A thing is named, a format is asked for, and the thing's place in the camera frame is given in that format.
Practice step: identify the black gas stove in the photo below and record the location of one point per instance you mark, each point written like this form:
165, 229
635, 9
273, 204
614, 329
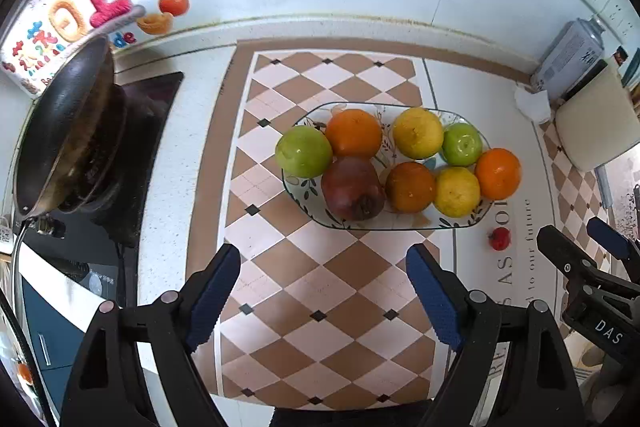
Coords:
145, 187

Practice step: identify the blue base cabinet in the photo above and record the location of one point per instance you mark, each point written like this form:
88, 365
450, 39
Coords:
45, 322

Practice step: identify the dark reddish orange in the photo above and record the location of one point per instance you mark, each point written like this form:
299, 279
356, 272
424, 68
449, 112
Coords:
410, 186

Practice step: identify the green apple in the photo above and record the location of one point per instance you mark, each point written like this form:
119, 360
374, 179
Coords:
303, 152
462, 144

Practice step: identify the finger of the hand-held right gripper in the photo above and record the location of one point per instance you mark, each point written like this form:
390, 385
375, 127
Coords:
567, 257
607, 234

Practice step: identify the colourful wall stickers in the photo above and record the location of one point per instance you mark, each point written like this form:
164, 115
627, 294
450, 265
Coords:
100, 2

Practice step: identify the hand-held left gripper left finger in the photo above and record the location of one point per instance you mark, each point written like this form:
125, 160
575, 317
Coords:
212, 297

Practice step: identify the black frying pan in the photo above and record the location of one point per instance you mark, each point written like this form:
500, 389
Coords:
65, 122

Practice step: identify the grey spray can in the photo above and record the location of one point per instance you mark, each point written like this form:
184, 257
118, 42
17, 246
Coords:
567, 57

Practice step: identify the small white jar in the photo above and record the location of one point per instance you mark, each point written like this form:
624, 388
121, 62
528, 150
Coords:
5, 236

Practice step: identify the brown red pomegranate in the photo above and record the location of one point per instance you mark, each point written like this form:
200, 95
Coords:
352, 188

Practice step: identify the beige cutting board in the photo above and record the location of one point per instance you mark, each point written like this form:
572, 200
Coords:
592, 122

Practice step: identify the crumpled white tissue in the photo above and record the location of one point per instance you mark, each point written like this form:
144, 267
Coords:
532, 104

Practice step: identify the checkered table mat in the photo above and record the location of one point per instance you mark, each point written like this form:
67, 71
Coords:
310, 267

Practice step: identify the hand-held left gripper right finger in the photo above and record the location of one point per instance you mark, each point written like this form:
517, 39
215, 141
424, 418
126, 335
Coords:
435, 297

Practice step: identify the oval patterned plate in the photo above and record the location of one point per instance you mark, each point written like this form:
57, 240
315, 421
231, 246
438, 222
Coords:
305, 194

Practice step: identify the small red berry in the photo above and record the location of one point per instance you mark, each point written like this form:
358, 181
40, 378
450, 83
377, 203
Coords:
499, 239

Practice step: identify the yellow lemon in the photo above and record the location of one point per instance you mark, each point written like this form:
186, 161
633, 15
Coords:
456, 191
418, 132

